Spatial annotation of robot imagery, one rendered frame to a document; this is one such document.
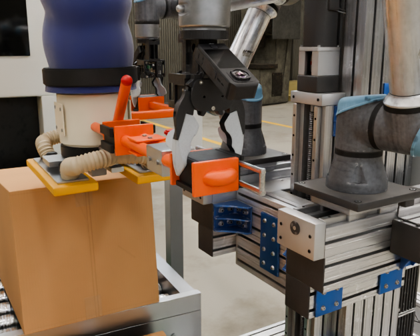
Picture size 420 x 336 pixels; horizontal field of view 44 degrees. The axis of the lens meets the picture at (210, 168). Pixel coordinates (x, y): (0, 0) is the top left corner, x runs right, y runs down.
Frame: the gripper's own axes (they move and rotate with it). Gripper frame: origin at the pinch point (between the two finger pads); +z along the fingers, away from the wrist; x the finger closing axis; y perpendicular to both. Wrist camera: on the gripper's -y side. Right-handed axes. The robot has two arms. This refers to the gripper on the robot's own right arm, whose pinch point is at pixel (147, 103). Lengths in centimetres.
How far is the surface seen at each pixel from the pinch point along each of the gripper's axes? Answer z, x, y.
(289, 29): -29, 643, -785
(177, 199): 46, 25, -34
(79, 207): 25.5, -28.1, 17.2
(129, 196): 24.6, -13.3, 17.0
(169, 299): 59, -3, 21
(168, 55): 27, 410, -908
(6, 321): 66, -49, -2
